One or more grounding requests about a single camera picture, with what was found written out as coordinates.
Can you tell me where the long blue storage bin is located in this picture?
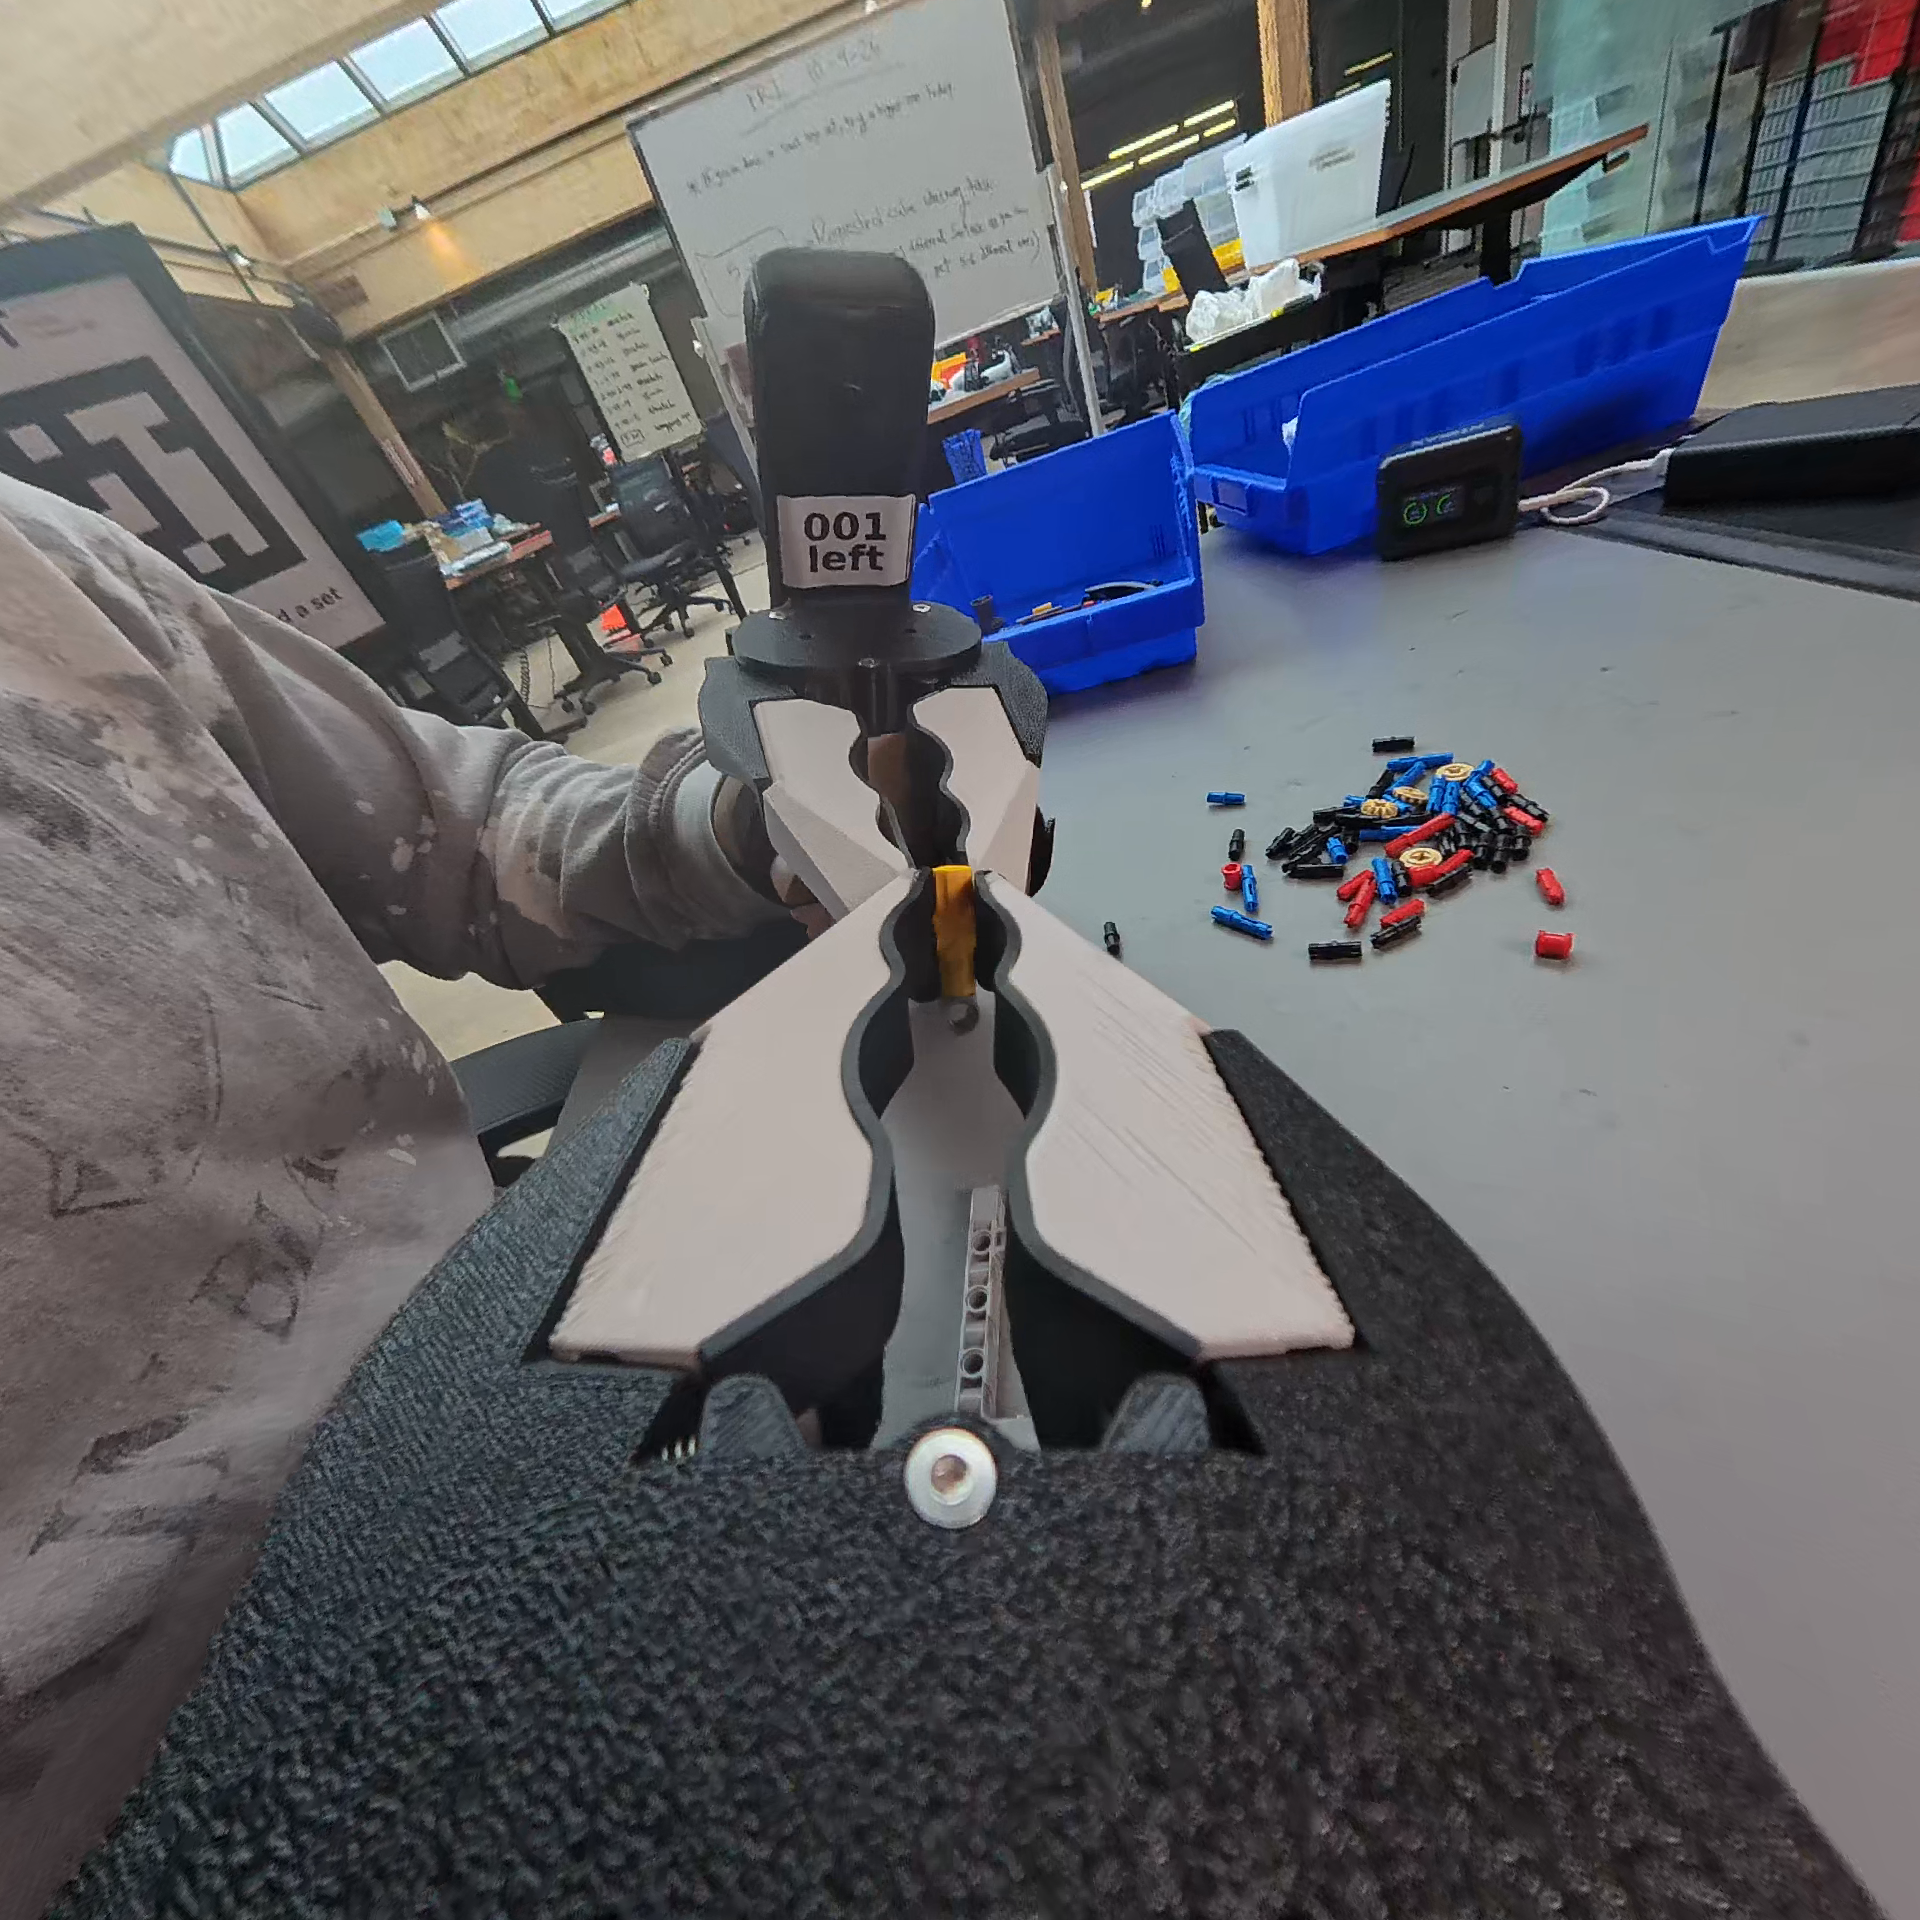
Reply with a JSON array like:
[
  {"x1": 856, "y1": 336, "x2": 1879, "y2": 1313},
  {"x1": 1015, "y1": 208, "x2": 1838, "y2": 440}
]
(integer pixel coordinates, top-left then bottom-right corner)
[{"x1": 1188, "y1": 215, "x2": 1766, "y2": 560}]

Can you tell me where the black chair armrest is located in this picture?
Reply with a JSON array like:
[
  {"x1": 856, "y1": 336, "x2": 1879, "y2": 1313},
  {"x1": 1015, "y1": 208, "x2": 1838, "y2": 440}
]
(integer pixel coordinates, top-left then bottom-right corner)
[{"x1": 532, "y1": 914, "x2": 819, "y2": 1028}]

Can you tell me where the shelf of small drawers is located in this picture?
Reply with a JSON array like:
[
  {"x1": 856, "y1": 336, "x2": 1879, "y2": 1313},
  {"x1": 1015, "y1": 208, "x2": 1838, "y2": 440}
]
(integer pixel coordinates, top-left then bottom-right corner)
[{"x1": 1726, "y1": 0, "x2": 1920, "y2": 271}]

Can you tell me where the white cable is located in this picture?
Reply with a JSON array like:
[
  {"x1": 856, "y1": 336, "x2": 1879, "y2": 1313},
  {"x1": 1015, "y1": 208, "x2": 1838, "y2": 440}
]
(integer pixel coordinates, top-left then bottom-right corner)
[{"x1": 1519, "y1": 447, "x2": 1680, "y2": 528}]

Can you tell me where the whiteboard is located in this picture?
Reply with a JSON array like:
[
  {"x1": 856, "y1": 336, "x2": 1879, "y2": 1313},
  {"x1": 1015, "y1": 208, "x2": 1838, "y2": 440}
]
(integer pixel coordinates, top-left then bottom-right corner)
[{"x1": 627, "y1": 0, "x2": 1067, "y2": 396}]

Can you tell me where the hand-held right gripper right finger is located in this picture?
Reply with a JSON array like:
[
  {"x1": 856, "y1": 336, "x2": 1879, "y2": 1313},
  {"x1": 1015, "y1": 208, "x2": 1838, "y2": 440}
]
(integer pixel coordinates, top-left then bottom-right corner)
[{"x1": 978, "y1": 872, "x2": 1360, "y2": 1367}]

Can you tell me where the black chair seat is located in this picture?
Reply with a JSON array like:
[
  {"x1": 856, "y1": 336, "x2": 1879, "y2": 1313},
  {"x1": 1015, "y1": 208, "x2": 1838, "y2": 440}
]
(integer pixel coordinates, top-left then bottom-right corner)
[{"x1": 450, "y1": 1020, "x2": 602, "y2": 1190}]

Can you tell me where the grey desk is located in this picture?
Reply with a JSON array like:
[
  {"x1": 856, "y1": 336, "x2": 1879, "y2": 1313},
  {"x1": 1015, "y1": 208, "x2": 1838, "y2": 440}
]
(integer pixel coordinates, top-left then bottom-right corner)
[{"x1": 497, "y1": 450, "x2": 1920, "y2": 1905}]

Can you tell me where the person's grey patterned hoodie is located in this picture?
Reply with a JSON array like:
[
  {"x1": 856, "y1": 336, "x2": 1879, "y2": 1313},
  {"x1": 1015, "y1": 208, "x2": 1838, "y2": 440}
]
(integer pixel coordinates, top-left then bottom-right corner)
[{"x1": 0, "y1": 470, "x2": 505, "y2": 1905}]

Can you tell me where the black office chair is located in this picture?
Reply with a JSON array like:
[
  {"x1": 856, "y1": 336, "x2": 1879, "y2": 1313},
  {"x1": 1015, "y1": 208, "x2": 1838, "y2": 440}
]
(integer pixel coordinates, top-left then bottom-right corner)
[
  {"x1": 609, "y1": 450, "x2": 753, "y2": 639},
  {"x1": 516, "y1": 525, "x2": 678, "y2": 720}
]

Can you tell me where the black white marker board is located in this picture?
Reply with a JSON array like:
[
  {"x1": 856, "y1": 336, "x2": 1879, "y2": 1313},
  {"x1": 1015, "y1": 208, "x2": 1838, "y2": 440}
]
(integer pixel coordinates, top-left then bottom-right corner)
[{"x1": 0, "y1": 223, "x2": 385, "y2": 654}]

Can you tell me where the person's left forearm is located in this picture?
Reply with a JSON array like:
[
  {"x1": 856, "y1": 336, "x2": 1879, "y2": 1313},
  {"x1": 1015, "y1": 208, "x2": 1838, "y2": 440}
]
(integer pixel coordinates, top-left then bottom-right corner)
[{"x1": 322, "y1": 704, "x2": 819, "y2": 991}]

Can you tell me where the pile of blue black red pins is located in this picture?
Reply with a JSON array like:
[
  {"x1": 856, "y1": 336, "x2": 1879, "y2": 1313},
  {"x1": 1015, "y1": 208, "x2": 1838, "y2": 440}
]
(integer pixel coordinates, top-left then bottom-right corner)
[{"x1": 1208, "y1": 735, "x2": 1569, "y2": 965}]

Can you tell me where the white paper chart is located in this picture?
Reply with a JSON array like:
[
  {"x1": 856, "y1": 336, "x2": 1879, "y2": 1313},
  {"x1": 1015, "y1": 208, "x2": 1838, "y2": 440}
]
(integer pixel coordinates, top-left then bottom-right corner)
[{"x1": 551, "y1": 286, "x2": 707, "y2": 464}]

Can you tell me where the wooden top standing desk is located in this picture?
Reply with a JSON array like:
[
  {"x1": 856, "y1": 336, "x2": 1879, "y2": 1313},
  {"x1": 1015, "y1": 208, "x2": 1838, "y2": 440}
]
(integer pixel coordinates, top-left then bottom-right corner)
[{"x1": 1289, "y1": 128, "x2": 1654, "y2": 294}]

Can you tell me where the grey toy brick frame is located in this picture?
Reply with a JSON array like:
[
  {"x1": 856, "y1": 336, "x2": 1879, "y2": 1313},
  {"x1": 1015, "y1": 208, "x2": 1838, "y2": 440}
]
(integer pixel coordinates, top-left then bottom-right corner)
[{"x1": 928, "y1": 861, "x2": 1041, "y2": 1453}]

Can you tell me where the translucent storage box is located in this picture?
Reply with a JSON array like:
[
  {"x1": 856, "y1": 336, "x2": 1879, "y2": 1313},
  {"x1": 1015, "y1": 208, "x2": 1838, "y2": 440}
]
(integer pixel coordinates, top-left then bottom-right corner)
[{"x1": 1224, "y1": 78, "x2": 1396, "y2": 265}]

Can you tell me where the black flat box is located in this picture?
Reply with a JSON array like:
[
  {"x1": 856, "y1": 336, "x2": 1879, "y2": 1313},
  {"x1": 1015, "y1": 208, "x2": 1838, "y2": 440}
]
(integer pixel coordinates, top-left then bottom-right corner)
[{"x1": 1658, "y1": 382, "x2": 1920, "y2": 510}]

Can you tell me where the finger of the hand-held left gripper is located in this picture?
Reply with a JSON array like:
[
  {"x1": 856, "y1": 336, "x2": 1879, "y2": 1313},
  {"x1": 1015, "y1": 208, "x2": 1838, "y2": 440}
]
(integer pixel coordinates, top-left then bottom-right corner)
[
  {"x1": 751, "y1": 696, "x2": 922, "y2": 921},
  {"x1": 908, "y1": 688, "x2": 1049, "y2": 897}
]

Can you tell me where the short blue storage bin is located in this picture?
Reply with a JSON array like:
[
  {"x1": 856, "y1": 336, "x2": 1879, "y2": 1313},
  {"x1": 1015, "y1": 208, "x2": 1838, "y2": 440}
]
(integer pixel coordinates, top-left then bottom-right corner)
[{"x1": 910, "y1": 412, "x2": 1208, "y2": 696}]

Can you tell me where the black device with display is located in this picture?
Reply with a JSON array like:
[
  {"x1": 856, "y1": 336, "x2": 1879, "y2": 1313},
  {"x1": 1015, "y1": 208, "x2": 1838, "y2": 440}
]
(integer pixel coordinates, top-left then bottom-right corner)
[{"x1": 1376, "y1": 423, "x2": 1527, "y2": 562}]

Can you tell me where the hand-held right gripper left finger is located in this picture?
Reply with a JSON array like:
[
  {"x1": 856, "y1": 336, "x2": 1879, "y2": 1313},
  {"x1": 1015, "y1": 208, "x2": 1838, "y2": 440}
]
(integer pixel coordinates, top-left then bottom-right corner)
[{"x1": 546, "y1": 870, "x2": 924, "y2": 1368}]

